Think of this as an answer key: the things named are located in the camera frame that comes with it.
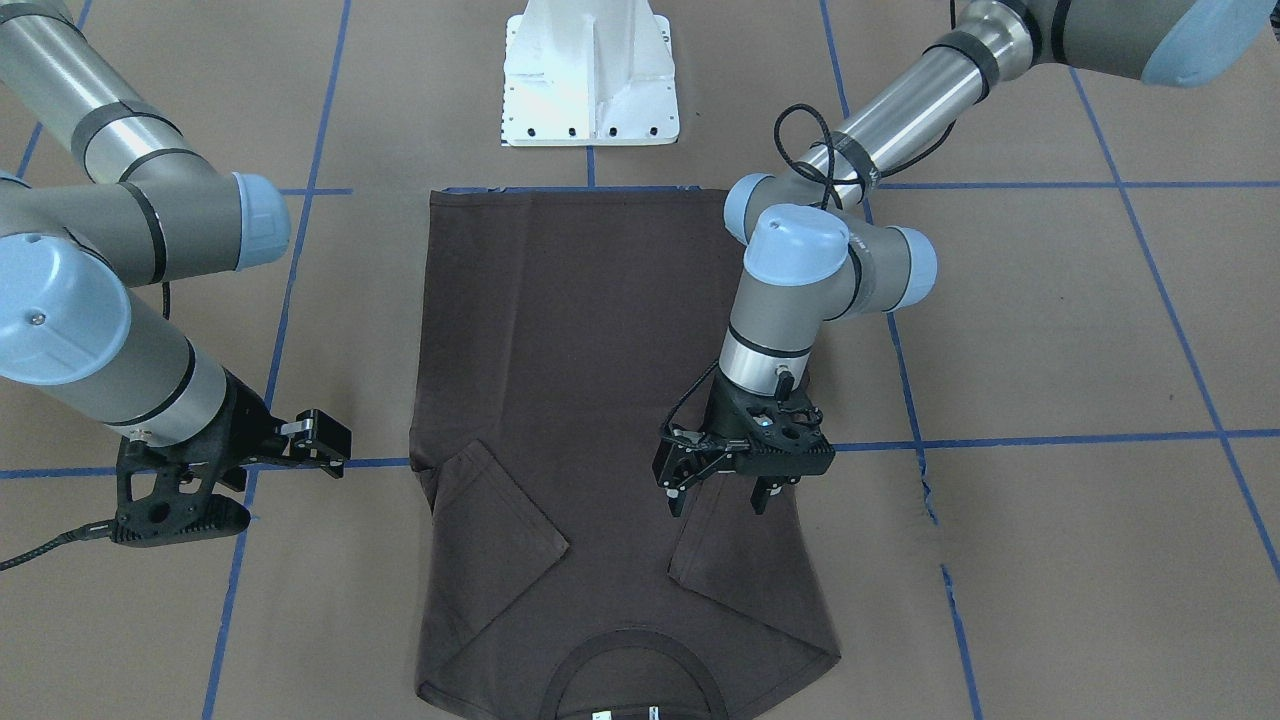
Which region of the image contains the dark brown t-shirt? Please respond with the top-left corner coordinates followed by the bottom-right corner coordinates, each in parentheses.
top-left (410, 190), bottom-right (841, 719)

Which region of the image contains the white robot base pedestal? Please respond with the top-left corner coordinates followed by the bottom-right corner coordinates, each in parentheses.
top-left (500, 1), bottom-right (681, 147)

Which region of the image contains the black braided cable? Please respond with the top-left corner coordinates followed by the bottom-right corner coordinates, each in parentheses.
top-left (0, 281), bottom-right (173, 573)

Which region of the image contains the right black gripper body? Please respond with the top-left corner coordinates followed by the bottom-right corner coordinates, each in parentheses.
top-left (118, 372), bottom-right (301, 491)

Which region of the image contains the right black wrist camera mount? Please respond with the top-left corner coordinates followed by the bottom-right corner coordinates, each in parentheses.
top-left (108, 438), bottom-right (251, 548)

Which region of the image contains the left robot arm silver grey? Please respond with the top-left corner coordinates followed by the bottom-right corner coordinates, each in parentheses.
top-left (652, 1), bottom-right (1276, 516)

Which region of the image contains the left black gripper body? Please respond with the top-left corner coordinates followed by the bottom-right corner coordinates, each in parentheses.
top-left (696, 380), bottom-right (835, 483)

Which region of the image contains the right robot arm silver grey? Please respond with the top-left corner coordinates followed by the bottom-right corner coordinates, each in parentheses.
top-left (3, 1), bottom-right (349, 489)

